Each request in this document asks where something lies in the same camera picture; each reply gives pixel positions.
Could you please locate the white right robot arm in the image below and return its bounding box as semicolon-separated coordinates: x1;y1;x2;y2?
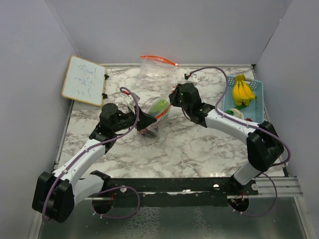
169;83;284;195

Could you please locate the small whiteboard with wooden frame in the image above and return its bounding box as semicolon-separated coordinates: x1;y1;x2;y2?
61;55;106;106

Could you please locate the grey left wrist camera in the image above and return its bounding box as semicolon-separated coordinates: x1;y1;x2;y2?
124;91;140;112

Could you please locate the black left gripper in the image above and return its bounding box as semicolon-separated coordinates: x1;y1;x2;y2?
113;104;157;132

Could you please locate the clear zip top bag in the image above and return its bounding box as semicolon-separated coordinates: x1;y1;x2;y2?
138;99;171;138
137;55;179;81

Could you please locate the black metal base rail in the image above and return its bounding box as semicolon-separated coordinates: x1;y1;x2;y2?
91;170;258;207

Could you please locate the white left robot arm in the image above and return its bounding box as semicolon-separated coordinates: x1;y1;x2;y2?
32;103;157;223

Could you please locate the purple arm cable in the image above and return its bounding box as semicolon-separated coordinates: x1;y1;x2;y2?
189;66;292;218
41;87;142;222

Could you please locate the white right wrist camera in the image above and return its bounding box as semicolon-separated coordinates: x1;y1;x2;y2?
184;73;198;86

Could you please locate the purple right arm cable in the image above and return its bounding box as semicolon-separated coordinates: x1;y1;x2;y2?
189;66;292;218

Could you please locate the yellow fake banana bunch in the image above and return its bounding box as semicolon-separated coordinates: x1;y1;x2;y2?
232;74;256;106

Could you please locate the green fake vegetable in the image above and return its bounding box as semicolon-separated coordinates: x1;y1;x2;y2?
148;99;169;117

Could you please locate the green fake food in basket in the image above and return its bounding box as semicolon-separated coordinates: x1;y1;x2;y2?
225;105;246;116

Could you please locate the white fake mushroom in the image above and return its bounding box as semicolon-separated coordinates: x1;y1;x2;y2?
229;108;245;120

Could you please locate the light blue plastic basket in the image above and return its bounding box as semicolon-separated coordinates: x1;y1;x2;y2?
222;75;264;123

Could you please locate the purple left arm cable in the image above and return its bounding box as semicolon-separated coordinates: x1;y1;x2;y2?
41;87;142;222

